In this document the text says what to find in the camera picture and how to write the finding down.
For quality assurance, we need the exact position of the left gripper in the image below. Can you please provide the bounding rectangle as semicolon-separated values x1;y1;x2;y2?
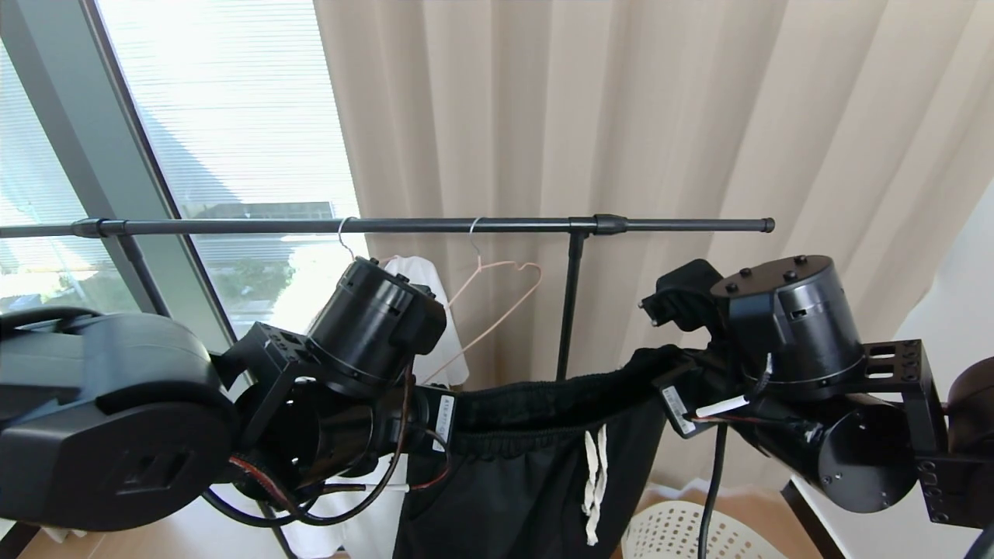
241;382;461;491

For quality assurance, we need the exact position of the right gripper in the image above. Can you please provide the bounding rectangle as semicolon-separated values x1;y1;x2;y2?
660;373;921;515

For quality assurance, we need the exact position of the white printed t-shirt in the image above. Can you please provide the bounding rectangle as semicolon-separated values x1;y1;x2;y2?
283;255;471;559

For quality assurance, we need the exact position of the black garment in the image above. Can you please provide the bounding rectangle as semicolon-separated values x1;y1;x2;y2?
392;344;731;559

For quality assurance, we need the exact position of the pink clothes hanger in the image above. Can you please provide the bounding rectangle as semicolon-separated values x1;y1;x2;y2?
419;217;543;385
336;217;398;270

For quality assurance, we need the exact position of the white laundry basket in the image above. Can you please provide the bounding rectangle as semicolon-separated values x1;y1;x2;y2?
621;501;789;559

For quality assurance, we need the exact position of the black clothes rack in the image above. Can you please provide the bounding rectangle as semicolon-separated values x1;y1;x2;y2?
0;214;776;559

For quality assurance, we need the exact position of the window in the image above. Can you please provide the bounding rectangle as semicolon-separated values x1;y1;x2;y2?
0;0;366;350

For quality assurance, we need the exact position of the beige curtain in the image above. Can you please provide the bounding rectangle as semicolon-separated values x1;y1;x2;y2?
315;0;994;494

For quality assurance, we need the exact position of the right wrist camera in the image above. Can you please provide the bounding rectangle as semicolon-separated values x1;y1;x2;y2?
638;259;727;331

